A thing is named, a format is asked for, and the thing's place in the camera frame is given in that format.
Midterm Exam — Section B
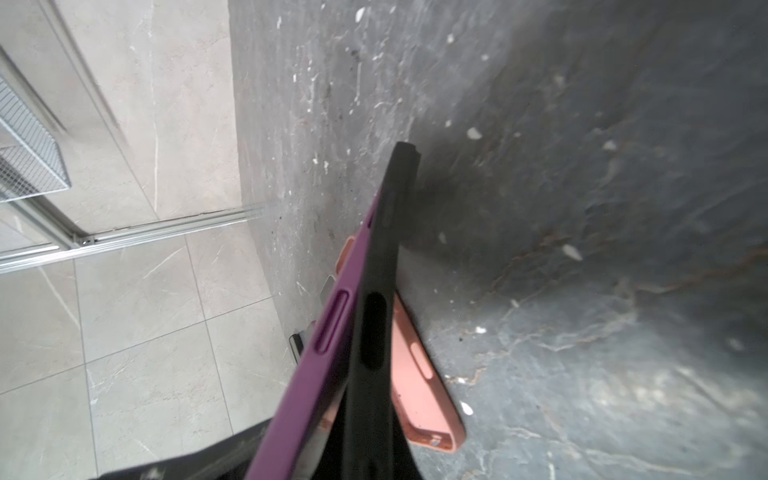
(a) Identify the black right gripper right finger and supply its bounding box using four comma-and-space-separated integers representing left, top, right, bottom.
323, 394, 423, 480

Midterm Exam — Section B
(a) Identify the black pad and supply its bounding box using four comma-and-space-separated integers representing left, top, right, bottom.
244, 141, 422, 480

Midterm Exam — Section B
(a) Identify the white wire mesh basket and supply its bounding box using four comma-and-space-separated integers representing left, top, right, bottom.
1, 78, 72, 203

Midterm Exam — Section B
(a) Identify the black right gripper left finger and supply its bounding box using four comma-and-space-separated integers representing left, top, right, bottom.
98, 419, 270, 480

